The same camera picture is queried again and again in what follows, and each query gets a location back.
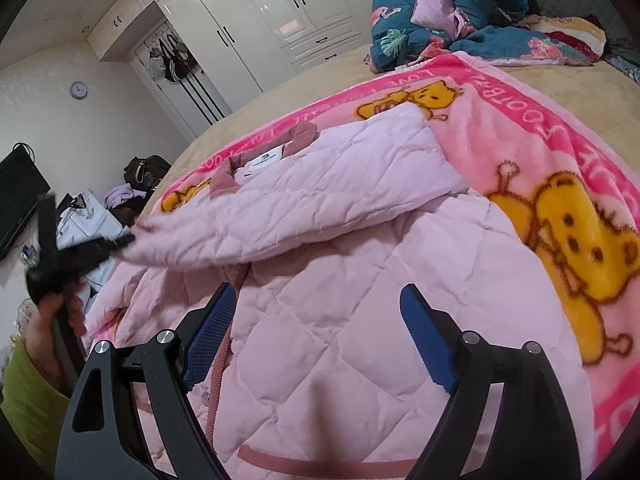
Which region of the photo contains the dark clothes pile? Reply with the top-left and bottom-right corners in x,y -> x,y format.
104,155 -> 171,226

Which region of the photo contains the white door with bags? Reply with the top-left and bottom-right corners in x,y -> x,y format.
130,21 -> 232,141

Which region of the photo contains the round wall clock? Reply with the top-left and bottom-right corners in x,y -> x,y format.
70,81 -> 89,101

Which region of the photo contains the pink bear fleece blanket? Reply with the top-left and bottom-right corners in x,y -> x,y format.
81,50 -> 640,470

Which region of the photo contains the white wardrobe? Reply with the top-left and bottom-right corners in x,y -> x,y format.
88,0 -> 372,107

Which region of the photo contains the striped folded blanket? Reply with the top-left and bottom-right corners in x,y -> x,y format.
518,14 -> 608,62

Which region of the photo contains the tan bed cover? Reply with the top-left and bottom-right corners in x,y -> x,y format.
144,48 -> 639,220

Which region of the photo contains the black television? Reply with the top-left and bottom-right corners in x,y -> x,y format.
0,144 -> 51,260

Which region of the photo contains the white drawer chest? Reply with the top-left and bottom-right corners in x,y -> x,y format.
56,191 -> 129,313

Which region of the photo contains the pink quilted jacket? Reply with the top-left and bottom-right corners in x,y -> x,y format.
87,104 -> 594,479

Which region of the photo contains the left hand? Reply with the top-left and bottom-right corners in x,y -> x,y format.
25,282 -> 87,393

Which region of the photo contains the blue flamingo duvet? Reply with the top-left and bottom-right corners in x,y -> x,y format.
366,0 -> 594,74

